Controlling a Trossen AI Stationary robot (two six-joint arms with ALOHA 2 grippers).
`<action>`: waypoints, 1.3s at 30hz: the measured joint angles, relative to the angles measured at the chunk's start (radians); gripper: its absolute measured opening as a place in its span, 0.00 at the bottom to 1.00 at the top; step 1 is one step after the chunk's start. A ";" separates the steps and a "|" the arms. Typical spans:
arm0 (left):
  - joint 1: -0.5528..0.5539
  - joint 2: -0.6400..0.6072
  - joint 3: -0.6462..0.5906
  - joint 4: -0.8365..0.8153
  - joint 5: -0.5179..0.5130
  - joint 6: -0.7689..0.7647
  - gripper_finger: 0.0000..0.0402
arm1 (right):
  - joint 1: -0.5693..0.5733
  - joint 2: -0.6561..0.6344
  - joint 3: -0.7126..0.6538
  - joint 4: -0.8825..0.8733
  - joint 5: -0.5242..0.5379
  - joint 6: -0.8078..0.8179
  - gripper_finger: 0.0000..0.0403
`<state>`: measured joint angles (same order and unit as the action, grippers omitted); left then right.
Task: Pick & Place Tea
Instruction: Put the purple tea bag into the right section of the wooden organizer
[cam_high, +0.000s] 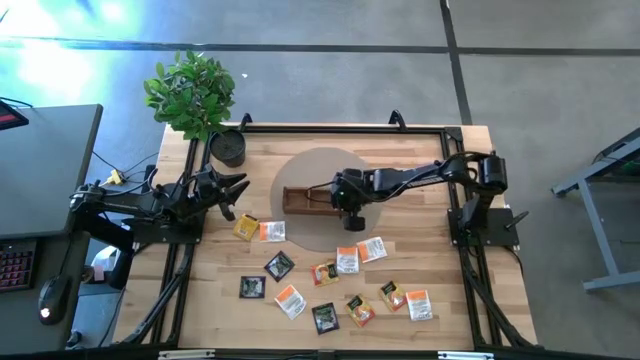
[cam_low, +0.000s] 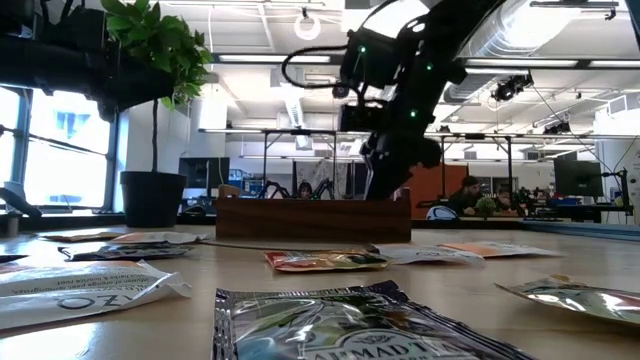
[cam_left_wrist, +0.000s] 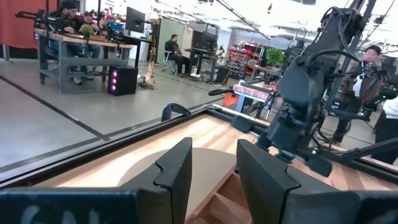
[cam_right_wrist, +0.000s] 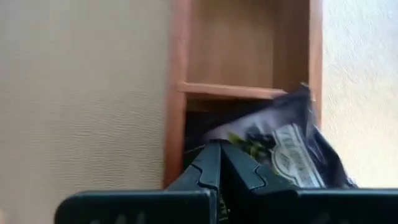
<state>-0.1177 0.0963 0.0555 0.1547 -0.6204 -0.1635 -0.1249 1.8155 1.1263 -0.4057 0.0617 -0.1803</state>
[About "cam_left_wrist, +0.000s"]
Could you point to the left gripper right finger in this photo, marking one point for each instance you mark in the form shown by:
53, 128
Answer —
267, 193

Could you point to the black computer monitor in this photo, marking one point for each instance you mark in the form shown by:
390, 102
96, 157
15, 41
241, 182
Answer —
135, 20
203, 40

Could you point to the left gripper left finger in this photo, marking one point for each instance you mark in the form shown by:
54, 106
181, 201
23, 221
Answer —
174, 186

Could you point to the wooden three-compartment tea box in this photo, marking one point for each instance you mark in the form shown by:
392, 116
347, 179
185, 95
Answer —
230, 202

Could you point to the person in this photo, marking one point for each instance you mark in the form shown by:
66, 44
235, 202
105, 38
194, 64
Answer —
88, 25
175, 53
390, 124
66, 18
371, 55

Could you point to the grey wooden-top workbench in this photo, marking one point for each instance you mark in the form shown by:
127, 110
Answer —
77, 40

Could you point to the round beige leather mat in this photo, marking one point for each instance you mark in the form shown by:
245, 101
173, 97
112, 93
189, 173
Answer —
202, 168

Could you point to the orange partition wall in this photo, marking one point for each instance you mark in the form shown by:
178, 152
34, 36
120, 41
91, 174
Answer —
21, 21

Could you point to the green bushy background plant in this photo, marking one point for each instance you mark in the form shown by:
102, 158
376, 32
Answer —
275, 57

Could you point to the blue framed workbench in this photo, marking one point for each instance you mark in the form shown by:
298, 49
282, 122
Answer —
252, 90

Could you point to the orange bin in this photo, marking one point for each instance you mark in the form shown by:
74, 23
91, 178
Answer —
230, 99

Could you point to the black background robot arm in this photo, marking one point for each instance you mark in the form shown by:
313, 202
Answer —
34, 18

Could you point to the red storage shelf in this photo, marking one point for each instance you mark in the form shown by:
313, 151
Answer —
245, 59

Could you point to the black computer tower pink lights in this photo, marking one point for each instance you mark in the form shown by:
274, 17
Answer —
122, 81

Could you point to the small green potted plant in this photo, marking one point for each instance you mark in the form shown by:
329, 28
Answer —
87, 30

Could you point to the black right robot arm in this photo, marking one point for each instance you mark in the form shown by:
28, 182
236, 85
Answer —
298, 93

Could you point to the white office chair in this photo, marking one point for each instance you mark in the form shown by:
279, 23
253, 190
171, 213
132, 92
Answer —
168, 63

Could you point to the black frame hook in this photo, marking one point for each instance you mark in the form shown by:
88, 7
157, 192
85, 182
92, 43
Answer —
174, 108

